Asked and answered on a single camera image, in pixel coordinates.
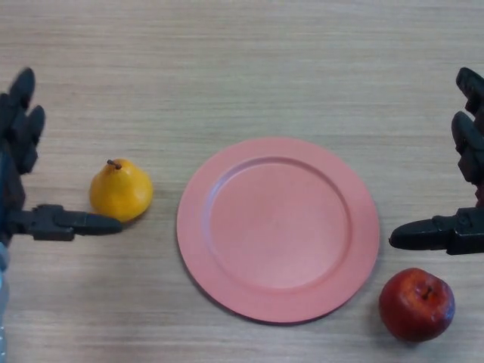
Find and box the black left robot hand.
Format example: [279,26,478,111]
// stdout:
[0,67,123,249]

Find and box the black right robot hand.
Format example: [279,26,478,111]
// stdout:
[389,67,484,257]

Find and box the yellow pear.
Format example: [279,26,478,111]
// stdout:
[89,158,154,223]

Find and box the pink round plate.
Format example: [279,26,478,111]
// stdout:
[176,136,380,324]

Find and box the red apple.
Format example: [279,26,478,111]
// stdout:
[378,267,456,343]

